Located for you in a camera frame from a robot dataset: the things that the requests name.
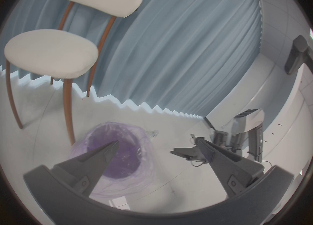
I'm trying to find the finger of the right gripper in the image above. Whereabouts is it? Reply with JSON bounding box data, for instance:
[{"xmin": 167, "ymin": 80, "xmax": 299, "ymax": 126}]
[{"xmin": 170, "ymin": 147, "xmax": 202, "ymax": 160}]

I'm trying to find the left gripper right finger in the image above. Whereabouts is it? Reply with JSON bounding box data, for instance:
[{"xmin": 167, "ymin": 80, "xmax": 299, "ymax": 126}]
[{"xmin": 198, "ymin": 139, "xmax": 265, "ymax": 199}]

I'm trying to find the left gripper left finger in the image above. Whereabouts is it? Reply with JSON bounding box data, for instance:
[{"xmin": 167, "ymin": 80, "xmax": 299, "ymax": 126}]
[{"xmin": 51, "ymin": 141, "xmax": 120, "ymax": 197}]

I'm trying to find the purple plastic bag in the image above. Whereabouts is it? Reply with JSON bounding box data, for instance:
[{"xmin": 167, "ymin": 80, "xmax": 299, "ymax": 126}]
[{"xmin": 68, "ymin": 121, "xmax": 157, "ymax": 197}]

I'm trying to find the pale blue curtain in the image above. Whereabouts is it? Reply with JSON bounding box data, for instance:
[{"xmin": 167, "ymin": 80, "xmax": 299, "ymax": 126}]
[{"xmin": 5, "ymin": 0, "xmax": 263, "ymax": 119}]

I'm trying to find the white padded wooden chair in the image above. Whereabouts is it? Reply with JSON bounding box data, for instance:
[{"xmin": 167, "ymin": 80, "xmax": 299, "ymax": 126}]
[{"xmin": 4, "ymin": 0, "xmax": 143, "ymax": 146}]

